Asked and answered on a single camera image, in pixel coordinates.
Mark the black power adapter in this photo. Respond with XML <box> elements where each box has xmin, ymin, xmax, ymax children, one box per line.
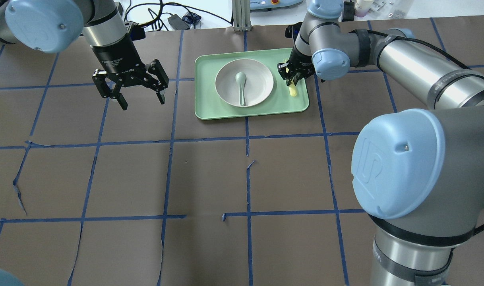
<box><xmin>167</xmin><ymin>14</ymin><xmax>190</xmax><ymax>31</ymax></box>

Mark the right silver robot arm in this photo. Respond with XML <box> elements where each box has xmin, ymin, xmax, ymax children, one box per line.
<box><xmin>278</xmin><ymin>0</ymin><xmax>484</xmax><ymax>286</ymax></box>

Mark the yellow plastic fork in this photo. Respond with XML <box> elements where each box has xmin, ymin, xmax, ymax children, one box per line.
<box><xmin>288</xmin><ymin>79</ymin><xmax>298</xmax><ymax>97</ymax></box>

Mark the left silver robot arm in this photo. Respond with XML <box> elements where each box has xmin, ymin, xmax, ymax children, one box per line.
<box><xmin>0</xmin><ymin>0</ymin><xmax>169</xmax><ymax>110</ymax></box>

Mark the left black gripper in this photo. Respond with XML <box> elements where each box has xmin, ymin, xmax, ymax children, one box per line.
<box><xmin>91</xmin><ymin>34</ymin><xmax>169</xmax><ymax>110</ymax></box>

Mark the aluminium frame post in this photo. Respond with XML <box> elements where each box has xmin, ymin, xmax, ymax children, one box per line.
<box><xmin>231</xmin><ymin>0</ymin><xmax>252</xmax><ymax>31</ymax></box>

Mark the pale green spoon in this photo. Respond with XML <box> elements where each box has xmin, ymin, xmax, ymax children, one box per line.
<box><xmin>235</xmin><ymin>71</ymin><xmax>247</xmax><ymax>106</ymax></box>

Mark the light green tray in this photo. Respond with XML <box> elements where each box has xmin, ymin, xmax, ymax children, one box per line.
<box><xmin>195</xmin><ymin>48</ymin><xmax>309</xmax><ymax>120</ymax></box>

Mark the blue teach pendant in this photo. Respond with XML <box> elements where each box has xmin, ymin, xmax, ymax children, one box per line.
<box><xmin>250</xmin><ymin>0</ymin><xmax>304</xmax><ymax>12</ymax></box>

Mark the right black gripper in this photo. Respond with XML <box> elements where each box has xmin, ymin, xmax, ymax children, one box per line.
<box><xmin>277</xmin><ymin>50</ymin><xmax>316</xmax><ymax>86</ymax></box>

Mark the white round plate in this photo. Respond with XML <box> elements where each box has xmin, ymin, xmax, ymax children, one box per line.
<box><xmin>215</xmin><ymin>58</ymin><xmax>274</xmax><ymax>108</ymax></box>

